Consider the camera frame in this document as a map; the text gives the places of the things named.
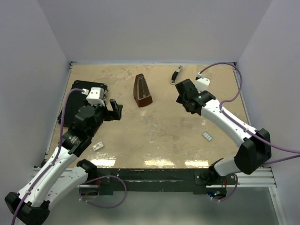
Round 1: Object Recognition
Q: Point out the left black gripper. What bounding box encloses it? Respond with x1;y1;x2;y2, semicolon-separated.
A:
84;97;122;137

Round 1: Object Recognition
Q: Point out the grey black stapler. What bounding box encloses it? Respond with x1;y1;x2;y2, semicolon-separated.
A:
170;65;183;85

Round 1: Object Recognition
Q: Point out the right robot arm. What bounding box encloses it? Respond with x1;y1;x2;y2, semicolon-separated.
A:
175;79;271;185

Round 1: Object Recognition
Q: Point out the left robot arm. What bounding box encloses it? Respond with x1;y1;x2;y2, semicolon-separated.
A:
5;99;123;225

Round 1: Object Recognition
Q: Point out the brown wooden metronome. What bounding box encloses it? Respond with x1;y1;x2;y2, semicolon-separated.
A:
133;74;153;107

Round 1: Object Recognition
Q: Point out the small white card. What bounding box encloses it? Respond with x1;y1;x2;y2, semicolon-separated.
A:
92;142;104;151

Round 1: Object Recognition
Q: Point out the staple strips pack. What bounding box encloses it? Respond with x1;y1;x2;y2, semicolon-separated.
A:
202;131;213;142

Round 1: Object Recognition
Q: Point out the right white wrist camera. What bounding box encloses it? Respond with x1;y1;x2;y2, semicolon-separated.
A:
194;72;210;92

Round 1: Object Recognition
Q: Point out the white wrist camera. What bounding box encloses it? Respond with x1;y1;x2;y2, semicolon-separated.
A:
194;72;210;92
82;87;105;106

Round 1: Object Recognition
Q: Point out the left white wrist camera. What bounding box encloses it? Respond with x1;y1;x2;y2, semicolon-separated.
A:
82;87;105;106

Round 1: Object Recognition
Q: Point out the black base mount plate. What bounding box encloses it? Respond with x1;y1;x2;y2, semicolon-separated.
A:
78;167;237;196

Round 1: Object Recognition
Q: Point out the aluminium frame rail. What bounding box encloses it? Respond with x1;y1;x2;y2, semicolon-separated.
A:
30;62;278;188

